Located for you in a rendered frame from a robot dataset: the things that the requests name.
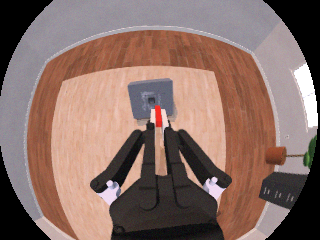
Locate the red rectangular bar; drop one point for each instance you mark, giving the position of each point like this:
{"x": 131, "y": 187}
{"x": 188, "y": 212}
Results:
{"x": 158, "y": 116}

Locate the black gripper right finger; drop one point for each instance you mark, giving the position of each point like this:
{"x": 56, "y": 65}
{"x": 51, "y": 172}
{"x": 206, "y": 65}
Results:
{"x": 213, "y": 179}

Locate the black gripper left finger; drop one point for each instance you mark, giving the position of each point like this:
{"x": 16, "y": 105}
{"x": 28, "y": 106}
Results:
{"x": 108, "y": 183}

